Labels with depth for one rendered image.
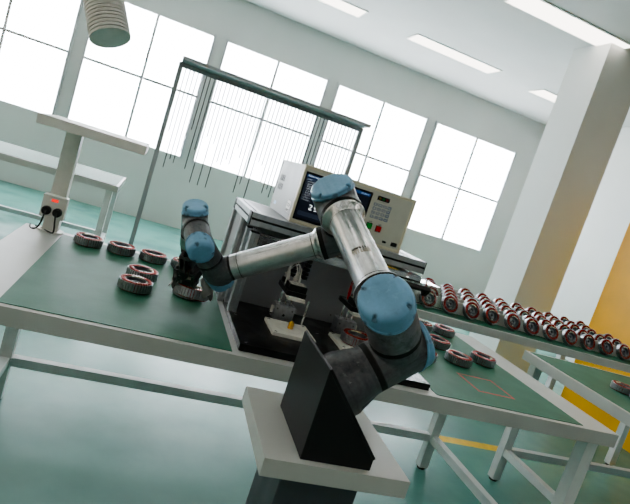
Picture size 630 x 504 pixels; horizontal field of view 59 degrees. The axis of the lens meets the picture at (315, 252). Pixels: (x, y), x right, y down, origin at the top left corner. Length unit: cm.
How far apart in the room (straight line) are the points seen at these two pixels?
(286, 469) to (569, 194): 496
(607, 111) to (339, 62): 403
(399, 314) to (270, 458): 37
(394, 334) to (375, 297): 8
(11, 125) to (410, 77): 562
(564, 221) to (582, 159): 60
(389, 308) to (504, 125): 867
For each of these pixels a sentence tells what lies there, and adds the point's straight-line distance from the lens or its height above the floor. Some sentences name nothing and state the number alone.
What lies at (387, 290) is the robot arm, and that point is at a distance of 114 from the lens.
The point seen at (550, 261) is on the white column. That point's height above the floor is 123.
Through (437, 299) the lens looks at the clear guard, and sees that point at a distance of 187.
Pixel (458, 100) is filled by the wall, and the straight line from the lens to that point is 928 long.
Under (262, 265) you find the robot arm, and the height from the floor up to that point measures 100.
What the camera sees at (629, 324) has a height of 94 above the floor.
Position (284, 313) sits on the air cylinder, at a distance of 198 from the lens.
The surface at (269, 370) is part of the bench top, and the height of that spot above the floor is 72.
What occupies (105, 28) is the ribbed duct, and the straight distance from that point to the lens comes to 248.
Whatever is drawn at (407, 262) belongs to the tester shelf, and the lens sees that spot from 205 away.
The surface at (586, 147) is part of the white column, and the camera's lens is 588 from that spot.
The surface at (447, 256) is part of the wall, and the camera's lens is 947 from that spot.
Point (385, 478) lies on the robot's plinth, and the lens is 123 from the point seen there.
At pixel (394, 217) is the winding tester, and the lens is 203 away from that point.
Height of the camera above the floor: 128
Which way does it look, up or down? 7 degrees down
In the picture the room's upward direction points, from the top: 18 degrees clockwise
